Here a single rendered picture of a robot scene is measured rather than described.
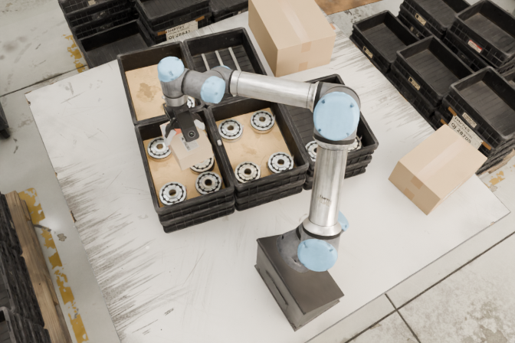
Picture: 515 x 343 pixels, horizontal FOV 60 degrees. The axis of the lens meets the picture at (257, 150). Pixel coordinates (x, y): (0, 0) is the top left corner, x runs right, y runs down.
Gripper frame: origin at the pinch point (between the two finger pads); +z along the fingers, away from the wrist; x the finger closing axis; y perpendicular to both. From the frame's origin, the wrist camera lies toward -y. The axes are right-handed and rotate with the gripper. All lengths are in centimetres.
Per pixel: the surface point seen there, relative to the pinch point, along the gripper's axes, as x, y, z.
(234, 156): -18.5, 0.2, 26.7
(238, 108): -30.2, 17.7, 21.6
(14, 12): 44, 240, 108
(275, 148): -35.5, -4.5, 26.7
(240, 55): -48, 49, 27
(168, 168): 6.9, 8.1, 26.7
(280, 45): -64, 39, 19
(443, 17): -203, 52, 71
